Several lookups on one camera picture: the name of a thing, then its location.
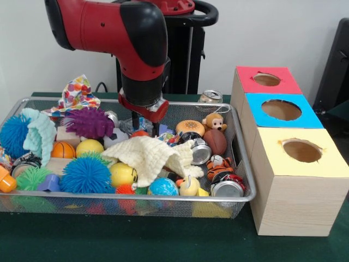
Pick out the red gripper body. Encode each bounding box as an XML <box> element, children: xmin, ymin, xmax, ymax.
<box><xmin>117</xmin><ymin>92</ymin><xmax>170</xmax><ymax>124</ymax></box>

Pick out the crushed clear plastic bottle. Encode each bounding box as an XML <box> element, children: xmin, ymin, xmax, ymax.
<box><xmin>119</xmin><ymin>117</ymin><xmax>155</xmax><ymax>134</ymax></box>

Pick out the cream fluffy cloth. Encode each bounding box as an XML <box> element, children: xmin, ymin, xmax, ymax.
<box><xmin>101</xmin><ymin>135</ymin><xmax>204</xmax><ymax>188</ymax></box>

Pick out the silver soda can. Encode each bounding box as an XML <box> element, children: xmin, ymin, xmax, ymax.
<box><xmin>197</xmin><ymin>89</ymin><xmax>224</xmax><ymax>104</ymax></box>

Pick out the colourful dotted cloth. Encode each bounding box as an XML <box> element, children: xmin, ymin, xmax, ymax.
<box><xmin>40</xmin><ymin>74</ymin><xmax>102</xmax><ymax>117</ymax></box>

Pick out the blue stringy rubber ball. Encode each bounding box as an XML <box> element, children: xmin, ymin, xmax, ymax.
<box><xmin>59</xmin><ymin>156</ymin><xmax>114</xmax><ymax>194</ymax></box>
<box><xmin>0</xmin><ymin>114</ymin><xmax>31</xmax><ymax>159</ymax></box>

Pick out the light teal cloth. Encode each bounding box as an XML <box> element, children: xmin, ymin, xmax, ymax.
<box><xmin>21</xmin><ymin>108</ymin><xmax>57</xmax><ymax>169</ymax></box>

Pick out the wooden box with three holes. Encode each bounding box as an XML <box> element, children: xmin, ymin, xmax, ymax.
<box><xmin>230</xmin><ymin>66</ymin><xmax>349</xmax><ymax>237</ymax></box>

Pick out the toy hamburger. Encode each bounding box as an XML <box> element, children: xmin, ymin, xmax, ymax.
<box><xmin>176</xmin><ymin>120</ymin><xmax>206</xmax><ymax>137</ymax></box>

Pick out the purple spiky ball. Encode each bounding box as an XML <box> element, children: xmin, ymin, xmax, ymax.
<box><xmin>64</xmin><ymin>106</ymin><xmax>115</xmax><ymax>140</ymax></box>

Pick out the brown monkey plush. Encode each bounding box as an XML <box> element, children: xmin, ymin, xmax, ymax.
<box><xmin>202</xmin><ymin>113</ymin><xmax>228</xmax><ymax>133</ymax></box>

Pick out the brown toy football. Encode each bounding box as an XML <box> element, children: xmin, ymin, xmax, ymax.
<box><xmin>203</xmin><ymin>129</ymin><xmax>228</xmax><ymax>156</ymax></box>

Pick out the orange tiger plush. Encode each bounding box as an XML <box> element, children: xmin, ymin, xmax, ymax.
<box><xmin>206</xmin><ymin>154</ymin><xmax>234</xmax><ymax>181</ymax></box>

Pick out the dark green tablecloth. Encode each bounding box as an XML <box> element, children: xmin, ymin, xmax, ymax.
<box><xmin>0</xmin><ymin>92</ymin><xmax>349</xmax><ymax>262</ymax></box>
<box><xmin>327</xmin><ymin>99</ymin><xmax>349</xmax><ymax>117</ymax></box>

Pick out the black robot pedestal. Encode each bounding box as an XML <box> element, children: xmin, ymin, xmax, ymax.
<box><xmin>116</xmin><ymin>0</ymin><xmax>219</xmax><ymax>95</ymax></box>

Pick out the silver wire mesh bin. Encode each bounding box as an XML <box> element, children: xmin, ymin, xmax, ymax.
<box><xmin>0</xmin><ymin>97</ymin><xmax>258</xmax><ymax>219</ymax></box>

